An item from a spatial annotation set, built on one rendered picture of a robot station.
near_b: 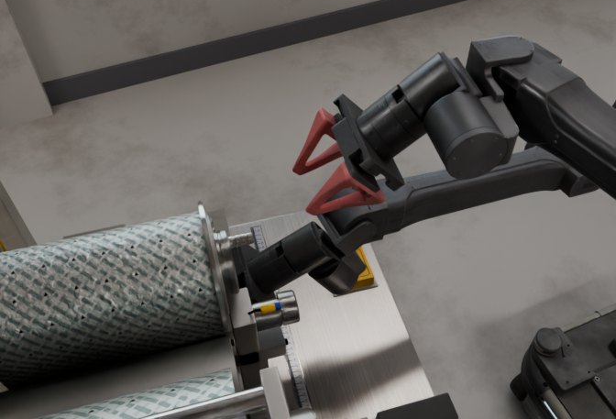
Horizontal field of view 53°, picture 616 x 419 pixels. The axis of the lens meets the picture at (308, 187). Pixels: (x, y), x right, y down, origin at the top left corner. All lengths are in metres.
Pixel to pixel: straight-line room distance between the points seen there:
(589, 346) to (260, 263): 1.29
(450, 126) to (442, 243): 1.76
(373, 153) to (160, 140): 2.11
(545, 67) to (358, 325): 0.59
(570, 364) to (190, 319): 1.34
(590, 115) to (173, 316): 0.45
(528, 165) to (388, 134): 0.37
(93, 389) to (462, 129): 0.44
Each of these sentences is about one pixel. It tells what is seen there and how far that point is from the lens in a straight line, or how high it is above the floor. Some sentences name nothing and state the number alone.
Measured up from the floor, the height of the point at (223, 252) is 1.28.
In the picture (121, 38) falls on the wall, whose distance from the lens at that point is 2.85.
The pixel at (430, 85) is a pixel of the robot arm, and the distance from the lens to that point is 0.60.
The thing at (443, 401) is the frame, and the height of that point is 1.44.
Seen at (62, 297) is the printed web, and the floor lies 1.30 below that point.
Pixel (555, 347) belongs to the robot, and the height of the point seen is 0.32.
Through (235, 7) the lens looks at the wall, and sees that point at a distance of 2.91.
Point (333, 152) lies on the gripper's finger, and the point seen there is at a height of 1.34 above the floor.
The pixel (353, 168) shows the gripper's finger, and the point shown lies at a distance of 0.59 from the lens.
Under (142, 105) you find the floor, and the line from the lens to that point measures 2.86.
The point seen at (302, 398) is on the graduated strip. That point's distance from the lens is 1.00.
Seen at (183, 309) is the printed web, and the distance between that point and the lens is 0.66.
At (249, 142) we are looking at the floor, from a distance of 2.60.
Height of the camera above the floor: 1.83
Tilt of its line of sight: 49 degrees down
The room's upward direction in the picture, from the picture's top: straight up
